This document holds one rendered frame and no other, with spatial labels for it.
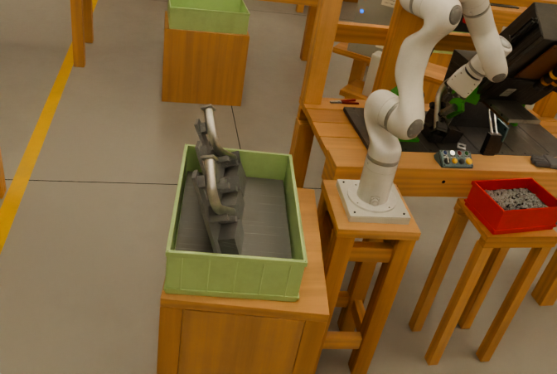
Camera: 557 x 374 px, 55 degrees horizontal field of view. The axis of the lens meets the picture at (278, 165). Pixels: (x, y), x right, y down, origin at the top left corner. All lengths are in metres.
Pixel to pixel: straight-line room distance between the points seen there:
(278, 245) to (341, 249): 0.30
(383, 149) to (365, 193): 0.20
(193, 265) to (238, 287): 0.16
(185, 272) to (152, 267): 1.30
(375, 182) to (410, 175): 0.40
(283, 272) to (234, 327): 0.25
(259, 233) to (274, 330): 0.33
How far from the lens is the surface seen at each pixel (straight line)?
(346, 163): 2.24
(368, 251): 2.08
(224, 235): 1.72
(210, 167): 1.56
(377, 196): 2.03
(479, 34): 2.02
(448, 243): 2.53
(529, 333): 3.23
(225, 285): 1.67
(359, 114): 2.70
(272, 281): 1.66
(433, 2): 1.74
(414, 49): 1.79
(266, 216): 1.93
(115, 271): 2.91
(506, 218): 2.28
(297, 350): 1.84
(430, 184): 2.44
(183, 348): 1.85
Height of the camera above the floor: 2.02
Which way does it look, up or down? 32 degrees down
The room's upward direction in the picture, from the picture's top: 10 degrees clockwise
